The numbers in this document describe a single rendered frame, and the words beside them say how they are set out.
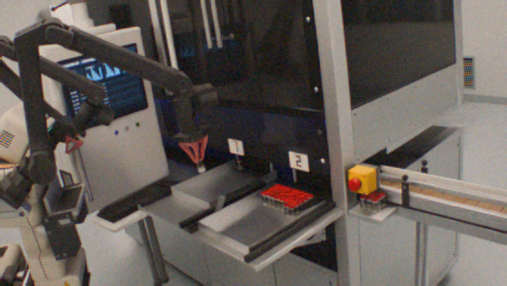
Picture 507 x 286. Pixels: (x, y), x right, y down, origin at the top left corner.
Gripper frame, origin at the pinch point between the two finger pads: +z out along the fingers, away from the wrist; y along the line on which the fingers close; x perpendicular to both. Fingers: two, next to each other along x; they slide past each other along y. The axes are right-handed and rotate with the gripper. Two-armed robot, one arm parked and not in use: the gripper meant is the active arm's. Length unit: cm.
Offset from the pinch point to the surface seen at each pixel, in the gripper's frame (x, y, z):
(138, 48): 64, 46, -35
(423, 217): -59, 30, 32
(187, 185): 34.1, 24.7, 22.9
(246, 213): -2.3, 13.5, 25.9
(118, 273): 146, 44, 105
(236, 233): -6.7, 0.9, 25.9
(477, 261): -64, 134, 122
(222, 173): 29, 41, 25
